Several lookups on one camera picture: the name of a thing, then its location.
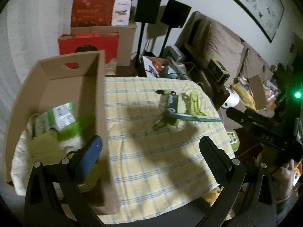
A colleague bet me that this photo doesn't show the lime green plastic clip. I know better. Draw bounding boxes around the lime green plastic clip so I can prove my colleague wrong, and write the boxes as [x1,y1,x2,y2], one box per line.
[178,91,206,116]

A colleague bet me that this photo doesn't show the teal bar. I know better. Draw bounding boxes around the teal bar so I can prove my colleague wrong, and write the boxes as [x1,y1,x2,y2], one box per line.
[168,113,222,122]

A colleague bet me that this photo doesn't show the dark resistance band pouch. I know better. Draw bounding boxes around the dark resistance band pouch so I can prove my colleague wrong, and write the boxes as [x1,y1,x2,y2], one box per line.
[163,92,178,126]

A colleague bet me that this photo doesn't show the yellow-green plastic shuttlecock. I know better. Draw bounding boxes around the yellow-green plastic shuttlecock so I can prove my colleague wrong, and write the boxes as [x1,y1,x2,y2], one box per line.
[77,163,101,193]

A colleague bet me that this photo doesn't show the white cloth in box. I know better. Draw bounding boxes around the white cloth in box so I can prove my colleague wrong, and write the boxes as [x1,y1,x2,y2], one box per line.
[10,114,84,196]

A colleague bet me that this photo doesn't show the green white packaged item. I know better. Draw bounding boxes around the green white packaged item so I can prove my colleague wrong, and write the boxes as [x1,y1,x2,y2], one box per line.
[34,102,76,136]

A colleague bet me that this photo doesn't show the green framed small device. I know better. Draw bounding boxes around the green framed small device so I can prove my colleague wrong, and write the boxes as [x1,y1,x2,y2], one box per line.
[207,57,230,85]

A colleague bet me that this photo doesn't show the yellow blue plaid tablecloth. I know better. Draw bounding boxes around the yellow blue plaid tablecloth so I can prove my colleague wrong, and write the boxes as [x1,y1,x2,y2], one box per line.
[101,77,234,224]

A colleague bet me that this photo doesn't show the open brown cardboard box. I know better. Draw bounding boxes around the open brown cardboard box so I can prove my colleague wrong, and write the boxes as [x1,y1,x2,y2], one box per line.
[4,50,120,215]

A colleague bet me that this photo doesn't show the brown covered sofa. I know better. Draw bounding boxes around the brown covered sofa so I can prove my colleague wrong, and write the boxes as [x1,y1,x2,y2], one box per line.
[176,11,273,98]

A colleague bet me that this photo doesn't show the framed ink painting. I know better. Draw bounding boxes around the framed ink painting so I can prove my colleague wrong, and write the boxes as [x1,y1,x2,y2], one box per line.
[234,0,284,43]

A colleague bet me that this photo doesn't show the white printed paper sheet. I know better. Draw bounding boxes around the white printed paper sheet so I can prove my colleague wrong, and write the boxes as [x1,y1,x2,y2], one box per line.
[142,56,159,78]

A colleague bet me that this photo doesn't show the large brown cardboard box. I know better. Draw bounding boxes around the large brown cardboard box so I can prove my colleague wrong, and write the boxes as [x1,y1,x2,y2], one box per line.
[71,22,137,66]

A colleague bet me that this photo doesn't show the red printed product box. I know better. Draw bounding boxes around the red printed product box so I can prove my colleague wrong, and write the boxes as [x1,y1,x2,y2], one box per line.
[58,31,119,64]

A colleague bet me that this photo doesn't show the red gift bag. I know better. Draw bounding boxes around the red gift bag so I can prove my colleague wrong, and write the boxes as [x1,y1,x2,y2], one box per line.
[71,0,115,27]

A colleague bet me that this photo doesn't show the white pink small box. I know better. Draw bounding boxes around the white pink small box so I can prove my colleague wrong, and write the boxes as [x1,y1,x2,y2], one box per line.
[111,0,132,26]

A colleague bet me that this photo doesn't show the black green ribbed handle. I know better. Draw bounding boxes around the black green ribbed handle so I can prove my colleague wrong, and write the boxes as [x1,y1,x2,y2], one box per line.
[156,90,176,95]

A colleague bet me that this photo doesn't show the orange handled scissors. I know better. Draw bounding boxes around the orange handled scissors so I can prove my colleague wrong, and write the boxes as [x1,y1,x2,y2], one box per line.
[152,61,164,73]

